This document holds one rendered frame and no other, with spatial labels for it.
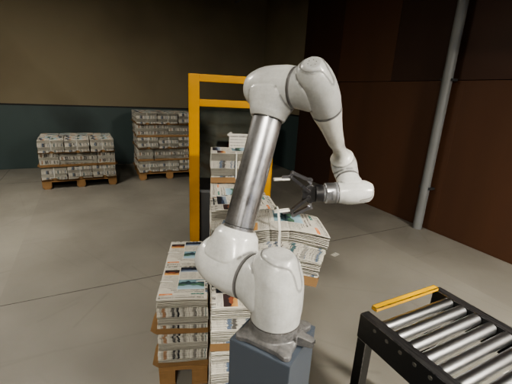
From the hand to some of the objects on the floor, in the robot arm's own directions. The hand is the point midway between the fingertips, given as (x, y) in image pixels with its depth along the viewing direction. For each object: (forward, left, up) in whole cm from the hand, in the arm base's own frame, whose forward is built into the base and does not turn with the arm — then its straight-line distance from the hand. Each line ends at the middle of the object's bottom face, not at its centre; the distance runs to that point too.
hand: (276, 194), depth 140 cm
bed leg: (+12, -44, -130) cm, 138 cm away
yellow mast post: (+102, +132, -130) cm, 212 cm away
